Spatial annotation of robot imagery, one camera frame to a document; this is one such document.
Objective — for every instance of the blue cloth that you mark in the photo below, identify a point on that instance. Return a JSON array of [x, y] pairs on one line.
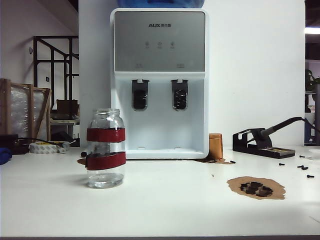
[[5, 153]]

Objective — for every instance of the wooden crate frame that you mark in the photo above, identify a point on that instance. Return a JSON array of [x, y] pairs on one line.
[[31, 112]]

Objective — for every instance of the brown cardboard box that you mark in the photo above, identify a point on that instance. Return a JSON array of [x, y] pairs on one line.
[[67, 107]]

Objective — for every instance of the black stair railing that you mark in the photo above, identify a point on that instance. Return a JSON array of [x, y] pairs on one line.
[[53, 60]]

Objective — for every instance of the white tape roll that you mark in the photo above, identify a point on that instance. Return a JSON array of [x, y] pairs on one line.
[[42, 148]]

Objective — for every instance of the gold cylindrical canister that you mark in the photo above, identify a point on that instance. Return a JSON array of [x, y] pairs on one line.
[[215, 147]]

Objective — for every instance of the black flat box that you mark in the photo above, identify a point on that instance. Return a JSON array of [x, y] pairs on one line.
[[12, 143]]

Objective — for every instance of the ceiling light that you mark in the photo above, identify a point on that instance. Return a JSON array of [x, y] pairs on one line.
[[313, 30]]

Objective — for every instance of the black marker pen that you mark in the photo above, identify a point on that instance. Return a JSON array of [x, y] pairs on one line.
[[83, 154]]

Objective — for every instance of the dark brown chunk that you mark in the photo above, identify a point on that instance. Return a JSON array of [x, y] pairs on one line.
[[252, 190], [244, 186], [265, 192]]

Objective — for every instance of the black soldering iron stand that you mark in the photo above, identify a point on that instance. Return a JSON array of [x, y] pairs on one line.
[[265, 151]]

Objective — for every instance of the green potted plant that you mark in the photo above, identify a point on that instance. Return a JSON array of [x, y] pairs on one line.
[[311, 80]]

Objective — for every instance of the white side table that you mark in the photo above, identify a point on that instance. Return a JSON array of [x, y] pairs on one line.
[[62, 121]]

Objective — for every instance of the glass bottle with red belts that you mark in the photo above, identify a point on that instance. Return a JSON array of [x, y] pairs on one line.
[[106, 135]]

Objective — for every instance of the white AUX water dispenser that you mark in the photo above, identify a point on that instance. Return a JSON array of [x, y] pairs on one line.
[[160, 50]]

